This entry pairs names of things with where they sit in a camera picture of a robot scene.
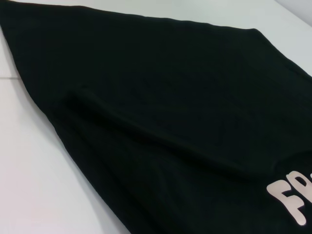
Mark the black t-shirt with FREE print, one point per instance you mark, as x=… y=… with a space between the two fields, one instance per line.
x=146 y=122

